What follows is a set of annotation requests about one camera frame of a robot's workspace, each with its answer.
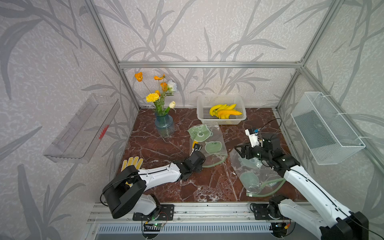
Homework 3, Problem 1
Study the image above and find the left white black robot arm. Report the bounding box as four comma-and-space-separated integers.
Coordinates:
102, 150, 206, 219

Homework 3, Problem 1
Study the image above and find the white plastic basket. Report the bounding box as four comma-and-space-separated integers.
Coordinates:
197, 95, 247, 125

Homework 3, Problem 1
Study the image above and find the yellow banana taken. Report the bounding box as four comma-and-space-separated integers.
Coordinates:
219, 114, 237, 119
210, 105, 223, 116

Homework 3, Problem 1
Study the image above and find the white wire mesh basket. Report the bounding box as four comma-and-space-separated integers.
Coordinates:
291, 92, 366, 165

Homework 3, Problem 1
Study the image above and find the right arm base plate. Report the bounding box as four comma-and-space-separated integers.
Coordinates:
250, 203, 290, 222

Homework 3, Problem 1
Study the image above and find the zip-top bag with bananas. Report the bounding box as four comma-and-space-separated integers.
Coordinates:
230, 150, 286, 198
188, 124, 228, 168

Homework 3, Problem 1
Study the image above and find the yellow work glove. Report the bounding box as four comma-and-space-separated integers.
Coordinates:
121, 156, 144, 172

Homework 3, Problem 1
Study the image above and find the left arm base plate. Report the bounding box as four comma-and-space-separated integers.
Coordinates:
133, 204, 175, 222

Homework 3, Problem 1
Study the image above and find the bag banana two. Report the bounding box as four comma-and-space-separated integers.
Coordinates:
219, 110, 243, 118

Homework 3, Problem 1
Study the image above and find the blue glass vase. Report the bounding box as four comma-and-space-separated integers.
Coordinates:
155, 113, 175, 138

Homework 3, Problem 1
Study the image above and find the artificial flower bouquet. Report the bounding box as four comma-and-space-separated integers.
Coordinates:
135, 72, 178, 117

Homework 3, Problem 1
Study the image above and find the clear acrylic wall shelf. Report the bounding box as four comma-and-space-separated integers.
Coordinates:
44, 94, 120, 164

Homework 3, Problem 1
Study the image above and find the bag banana one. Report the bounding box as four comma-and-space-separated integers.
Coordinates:
224, 104, 236, 110

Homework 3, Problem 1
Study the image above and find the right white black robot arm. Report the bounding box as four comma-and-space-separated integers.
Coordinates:
234, 129, 372, 240

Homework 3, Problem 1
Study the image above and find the aluminium front rail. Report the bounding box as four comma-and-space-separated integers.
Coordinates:
86, 201, 304, 224

